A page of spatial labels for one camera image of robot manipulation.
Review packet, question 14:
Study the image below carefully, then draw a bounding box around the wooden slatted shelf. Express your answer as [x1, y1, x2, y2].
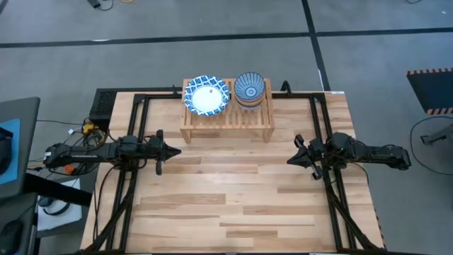
[179, 78, 275, 145]

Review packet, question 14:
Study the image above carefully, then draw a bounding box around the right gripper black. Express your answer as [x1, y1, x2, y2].
[287, 133, 333, 181]

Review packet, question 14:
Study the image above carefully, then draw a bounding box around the blue radial-striped bowl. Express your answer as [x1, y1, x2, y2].
[234, 72, 266, 102]

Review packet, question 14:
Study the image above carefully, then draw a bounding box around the white paper sheet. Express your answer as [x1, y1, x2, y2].
[36, 178, 84, 232]

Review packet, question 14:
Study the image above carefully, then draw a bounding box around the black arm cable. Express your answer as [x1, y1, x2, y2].
[91, 163, 122, 242]

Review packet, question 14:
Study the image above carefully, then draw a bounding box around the black metal table frame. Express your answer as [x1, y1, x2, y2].
[83, 81, 386, 255]

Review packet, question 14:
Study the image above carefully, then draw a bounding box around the blue desk mat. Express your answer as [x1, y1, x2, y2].
[0, 118, 21, 186]

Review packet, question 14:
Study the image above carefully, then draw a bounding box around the yellow cable connector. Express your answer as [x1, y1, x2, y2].
[81, 122, 100, 136]

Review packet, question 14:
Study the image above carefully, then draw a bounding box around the grey stand foot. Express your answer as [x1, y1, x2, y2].
[420, 123, 453, 146]

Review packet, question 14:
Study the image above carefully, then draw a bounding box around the blue and white patterned bowl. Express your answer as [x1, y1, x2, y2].
[183, 74, 231, 118]

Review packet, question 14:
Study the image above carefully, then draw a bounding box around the long black floor cable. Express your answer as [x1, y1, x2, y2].
[409, 115, 453, 176]

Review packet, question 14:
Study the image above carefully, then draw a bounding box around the black computer mouse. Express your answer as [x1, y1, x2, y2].
[0, 219, 24, 254]

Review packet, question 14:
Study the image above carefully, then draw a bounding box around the black perforated box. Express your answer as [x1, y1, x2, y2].
[88, 89, 118, 131]

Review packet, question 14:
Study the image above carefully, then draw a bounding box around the black headset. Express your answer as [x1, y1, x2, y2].
[0, 126, 13, 176]

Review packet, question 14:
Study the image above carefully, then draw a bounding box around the dark grey desk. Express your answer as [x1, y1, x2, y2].
[0, 96, 41, 203]

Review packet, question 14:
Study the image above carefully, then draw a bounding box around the black mat with hazard stripes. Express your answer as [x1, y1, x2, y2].
[406, 67, 453, 116]

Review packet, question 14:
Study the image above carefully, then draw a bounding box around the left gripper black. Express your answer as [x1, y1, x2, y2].
[146, 129, 183, 176]

